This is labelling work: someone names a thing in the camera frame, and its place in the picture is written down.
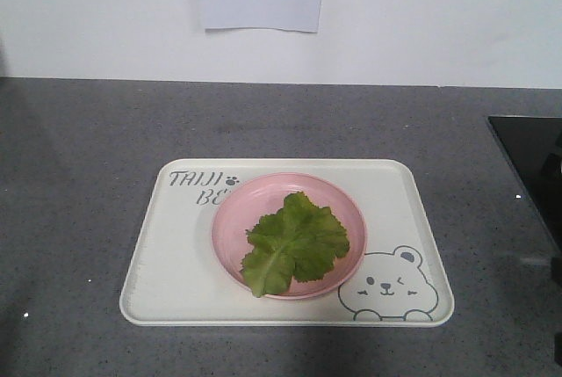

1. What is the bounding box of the pink round plate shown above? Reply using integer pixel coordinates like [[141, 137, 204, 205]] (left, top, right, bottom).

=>
[[212, 172, 368, 301]]

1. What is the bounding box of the cream bear serving tray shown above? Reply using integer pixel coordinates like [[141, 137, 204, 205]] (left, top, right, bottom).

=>
[[119, 158, 455, 327]]

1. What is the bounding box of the green lettuce leaf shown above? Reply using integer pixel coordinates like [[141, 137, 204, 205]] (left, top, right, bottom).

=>
[[241, 192, 350, 297]]

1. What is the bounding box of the black glass gas stove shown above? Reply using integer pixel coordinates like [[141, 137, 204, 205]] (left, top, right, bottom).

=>
[[488, 115, 561, 246]]

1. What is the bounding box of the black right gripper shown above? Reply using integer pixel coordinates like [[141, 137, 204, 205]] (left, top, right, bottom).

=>
[[550, 256, 562, 307]]

